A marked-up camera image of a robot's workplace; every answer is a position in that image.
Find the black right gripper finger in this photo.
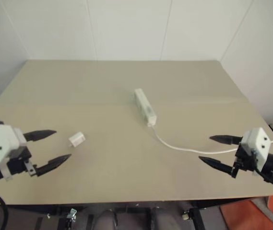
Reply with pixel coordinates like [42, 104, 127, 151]
[198, 156, 234, 175]
[209, 134, 244, 146]

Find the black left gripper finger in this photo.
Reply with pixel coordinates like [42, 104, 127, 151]
[23, 129, 58, 143]
[35, 153, 72, 178]

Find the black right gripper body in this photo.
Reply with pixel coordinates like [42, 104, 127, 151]
[231, 143, 256, 180]

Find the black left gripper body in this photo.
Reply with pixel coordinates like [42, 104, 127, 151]
[6, 146, 37, 178]

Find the white charger plug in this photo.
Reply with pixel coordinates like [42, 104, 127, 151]
[68, 131, 87, 149]

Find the white power strip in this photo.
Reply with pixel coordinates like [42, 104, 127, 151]
[134, 88, 157, 127]

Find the silver wing nut clamp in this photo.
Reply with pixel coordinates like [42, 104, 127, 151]
[65, 207, 79, 220]

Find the grey rounded shape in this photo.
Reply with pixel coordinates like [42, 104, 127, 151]
[94, 208, 118, 230]

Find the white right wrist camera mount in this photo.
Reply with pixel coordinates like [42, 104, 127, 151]
[239, 127, 272, 168]

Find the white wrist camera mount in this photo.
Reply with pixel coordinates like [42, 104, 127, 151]
[239, 127, 272, 168]
[0, 124, 27, 181]

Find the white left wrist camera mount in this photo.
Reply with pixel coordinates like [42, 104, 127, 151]
[0, 124, 27, 181]

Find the white power cable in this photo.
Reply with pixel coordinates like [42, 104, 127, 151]
[150, 124, 273, 154]

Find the black table frame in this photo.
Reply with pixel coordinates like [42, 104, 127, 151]
[5, 195, 273, 230]

